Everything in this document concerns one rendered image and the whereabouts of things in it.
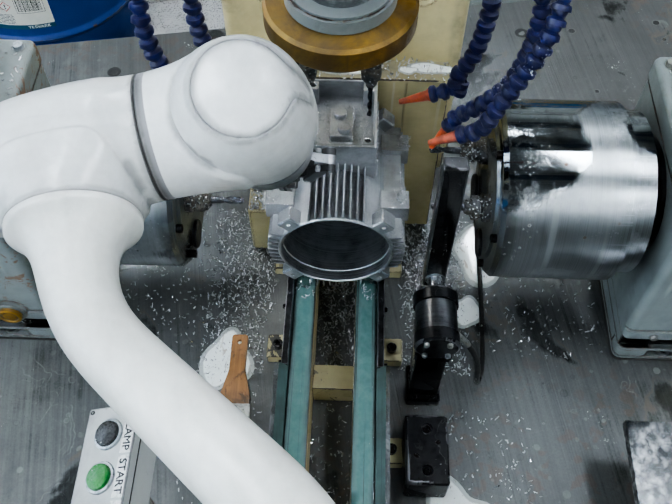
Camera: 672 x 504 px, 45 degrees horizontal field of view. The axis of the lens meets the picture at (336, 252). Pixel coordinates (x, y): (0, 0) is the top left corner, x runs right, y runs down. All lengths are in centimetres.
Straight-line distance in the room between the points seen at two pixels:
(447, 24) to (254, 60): 70
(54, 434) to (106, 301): 73
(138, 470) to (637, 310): 72
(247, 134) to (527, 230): 58
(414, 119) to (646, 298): 41
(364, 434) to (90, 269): 59
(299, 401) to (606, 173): 50
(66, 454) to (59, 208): 72
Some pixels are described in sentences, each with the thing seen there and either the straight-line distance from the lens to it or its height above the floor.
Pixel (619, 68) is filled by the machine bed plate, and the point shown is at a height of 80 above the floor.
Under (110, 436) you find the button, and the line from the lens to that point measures 97.
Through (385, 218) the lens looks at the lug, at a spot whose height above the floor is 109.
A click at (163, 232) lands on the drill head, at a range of 108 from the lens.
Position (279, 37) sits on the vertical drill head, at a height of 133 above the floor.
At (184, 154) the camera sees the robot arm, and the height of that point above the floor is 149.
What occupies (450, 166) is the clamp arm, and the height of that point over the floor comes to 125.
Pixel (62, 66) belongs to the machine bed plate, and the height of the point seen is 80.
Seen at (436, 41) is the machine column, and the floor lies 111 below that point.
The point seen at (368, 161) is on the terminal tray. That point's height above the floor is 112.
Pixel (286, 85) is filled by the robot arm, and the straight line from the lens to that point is 57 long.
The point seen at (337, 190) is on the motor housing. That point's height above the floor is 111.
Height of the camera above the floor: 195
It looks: 57 degrees down
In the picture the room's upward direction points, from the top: straight up
